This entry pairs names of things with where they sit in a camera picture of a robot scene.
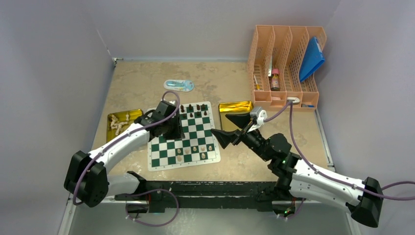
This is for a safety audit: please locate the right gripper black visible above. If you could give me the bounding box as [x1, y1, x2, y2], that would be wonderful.
[210, 112, 271, 162]

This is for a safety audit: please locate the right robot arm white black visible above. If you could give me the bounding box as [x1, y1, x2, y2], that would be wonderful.
[211, 110, 383, 228]

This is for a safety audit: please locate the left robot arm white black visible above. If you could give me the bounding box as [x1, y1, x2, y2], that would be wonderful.
[64, 100, 184, 208]

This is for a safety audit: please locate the green white chess board mat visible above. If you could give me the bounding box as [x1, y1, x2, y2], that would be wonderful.
[147, 101, 221, 171]

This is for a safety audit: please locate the gold tin with white pieces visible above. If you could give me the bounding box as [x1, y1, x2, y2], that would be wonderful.
[106, 109, 143, 142]

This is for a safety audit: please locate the empty gold tin lid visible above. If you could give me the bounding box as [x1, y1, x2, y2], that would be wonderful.
[218, 101, 254, 131]

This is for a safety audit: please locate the blue packaged stapler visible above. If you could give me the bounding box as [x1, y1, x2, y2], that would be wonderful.
[163, 79, 194, 92]

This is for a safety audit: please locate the yellow pen in organizer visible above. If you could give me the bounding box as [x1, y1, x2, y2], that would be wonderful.
[253, 74, 261, 91]

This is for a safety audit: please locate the small bottle pink cap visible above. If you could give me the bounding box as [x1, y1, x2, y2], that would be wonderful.
[270, 69, 280, 91]

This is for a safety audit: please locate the white stapler in organizer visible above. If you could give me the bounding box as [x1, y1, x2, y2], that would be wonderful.
[287, 96, 300, 105]

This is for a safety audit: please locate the peach plastic file organizer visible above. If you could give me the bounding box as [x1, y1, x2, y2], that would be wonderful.
[247, 25, 327, 112]

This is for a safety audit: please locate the blue folder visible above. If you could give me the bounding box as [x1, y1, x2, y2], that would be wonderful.
[299, 37, 325, 82]

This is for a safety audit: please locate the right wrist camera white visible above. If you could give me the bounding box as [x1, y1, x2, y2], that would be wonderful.
[250, 106, 268, 128]

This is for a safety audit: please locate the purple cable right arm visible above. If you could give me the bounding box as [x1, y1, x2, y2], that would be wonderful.
[264, 98, 415, 201]

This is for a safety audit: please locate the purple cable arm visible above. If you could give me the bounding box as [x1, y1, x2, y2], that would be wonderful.
[71, 91, 181, 228]
[264, 98, 415, 201]

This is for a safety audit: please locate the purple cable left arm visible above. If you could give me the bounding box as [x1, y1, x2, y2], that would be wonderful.
[71, 91, 181, 228]

